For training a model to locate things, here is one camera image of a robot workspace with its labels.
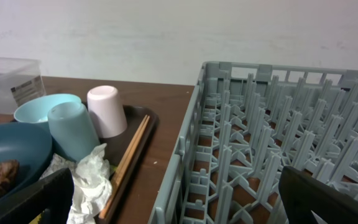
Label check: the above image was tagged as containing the left wooden chopstick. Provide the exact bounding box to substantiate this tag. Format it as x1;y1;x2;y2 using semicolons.
98;115;150;219

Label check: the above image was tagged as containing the grey dishwasher rack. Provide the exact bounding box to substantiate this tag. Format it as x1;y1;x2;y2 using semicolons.
149;62;358;223

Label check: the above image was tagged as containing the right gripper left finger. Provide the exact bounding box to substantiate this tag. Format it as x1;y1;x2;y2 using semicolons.
0;168;74;223

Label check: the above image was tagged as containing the wooden chopstick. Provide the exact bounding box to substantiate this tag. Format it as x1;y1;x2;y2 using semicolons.
111;115;150;194
98;115;150;219

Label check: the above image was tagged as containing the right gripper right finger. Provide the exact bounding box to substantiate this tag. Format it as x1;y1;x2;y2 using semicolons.
278;166;358;223

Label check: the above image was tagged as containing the right wooden chopstick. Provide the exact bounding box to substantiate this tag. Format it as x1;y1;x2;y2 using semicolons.
111;115;150;194

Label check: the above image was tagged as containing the light blue plastic cup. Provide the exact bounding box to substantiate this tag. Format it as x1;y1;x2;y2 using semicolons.
47;101;100;162

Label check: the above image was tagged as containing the crumpled white tissue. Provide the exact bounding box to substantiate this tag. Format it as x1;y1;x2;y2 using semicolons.
65;142;113;224

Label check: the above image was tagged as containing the dark blue plate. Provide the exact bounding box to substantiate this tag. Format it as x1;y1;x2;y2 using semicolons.
0;122;53;204

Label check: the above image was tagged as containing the pink plastic cup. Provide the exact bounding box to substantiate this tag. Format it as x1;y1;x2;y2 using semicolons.
87;85;127;138

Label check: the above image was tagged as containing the clear plastic bin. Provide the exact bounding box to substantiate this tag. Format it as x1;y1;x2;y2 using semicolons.
0;57;46;114

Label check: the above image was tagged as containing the light blue bowl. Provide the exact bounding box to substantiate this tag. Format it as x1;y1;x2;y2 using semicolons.
14;93;81;133

